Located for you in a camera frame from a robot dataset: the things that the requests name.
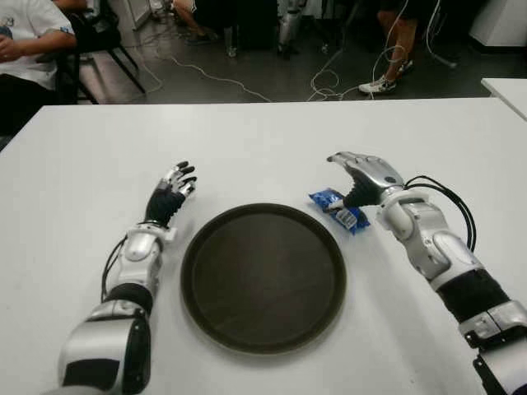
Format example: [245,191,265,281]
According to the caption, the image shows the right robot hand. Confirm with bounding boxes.
[326,151,405,211]

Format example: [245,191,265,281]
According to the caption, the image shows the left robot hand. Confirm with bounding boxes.
[146,160,198,227]

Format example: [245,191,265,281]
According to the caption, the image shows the blue Oreo cookie pack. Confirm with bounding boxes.
[308,187,371,236]

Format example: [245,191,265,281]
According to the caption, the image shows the round dark brown tray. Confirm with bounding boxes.
[180,202,347,354]

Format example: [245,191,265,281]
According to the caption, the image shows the person in white sneakers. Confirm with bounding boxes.
[357,0,417,95]

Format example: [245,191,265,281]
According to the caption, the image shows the white side table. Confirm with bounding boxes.
[480,77,527,124]

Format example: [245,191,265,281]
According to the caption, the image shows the black chair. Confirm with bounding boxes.
[57,0,146,104]

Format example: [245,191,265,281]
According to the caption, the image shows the seated person bare legs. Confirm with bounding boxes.
[172,0,219,45]

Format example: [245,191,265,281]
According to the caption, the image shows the black wheeled furniture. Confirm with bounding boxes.
[224,0,285,58]

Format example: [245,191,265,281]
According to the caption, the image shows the white low cabinet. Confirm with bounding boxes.
[109,0,156,30]

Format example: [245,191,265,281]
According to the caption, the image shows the seated person in white shirt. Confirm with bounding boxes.
[0,0,79,137]

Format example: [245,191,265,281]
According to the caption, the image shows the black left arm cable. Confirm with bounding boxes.
[98,237,127,302]

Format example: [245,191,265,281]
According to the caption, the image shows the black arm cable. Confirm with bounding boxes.
[98,237,127,302]
[405,175,478,253]

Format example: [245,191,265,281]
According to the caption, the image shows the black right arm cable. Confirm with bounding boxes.
[405,175,478,253]

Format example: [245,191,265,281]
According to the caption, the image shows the white looped cable bundle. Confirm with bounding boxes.
[308,0,458,102]

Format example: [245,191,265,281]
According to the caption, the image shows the long white floor cable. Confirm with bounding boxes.
[135,40,273,103]

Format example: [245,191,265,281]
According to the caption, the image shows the white pedestal with black base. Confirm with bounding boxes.
[469,0,527,54]

